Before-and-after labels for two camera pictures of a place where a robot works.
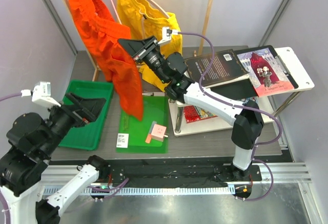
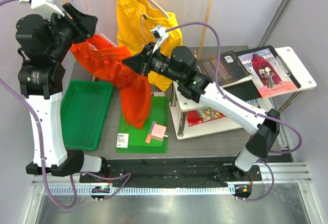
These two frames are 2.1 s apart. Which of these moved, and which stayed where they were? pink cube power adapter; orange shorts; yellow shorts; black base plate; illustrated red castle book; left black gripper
Moved: left black gripper; orange shorts
Stayed: black base plate; pink cube power adapter; yellow shorts; illustrated red castle book
